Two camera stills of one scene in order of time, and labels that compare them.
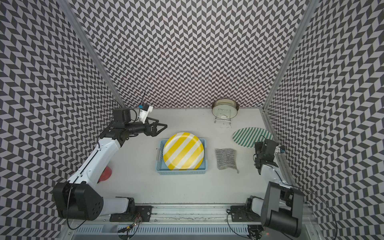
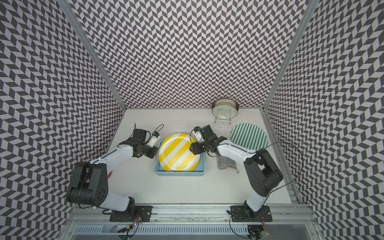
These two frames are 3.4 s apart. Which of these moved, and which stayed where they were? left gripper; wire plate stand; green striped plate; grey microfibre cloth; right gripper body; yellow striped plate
Moved: yellow striped plate; left gripper; right gripper body; green striped plate
Stayed: wire plate stand; grey microfibre cloth
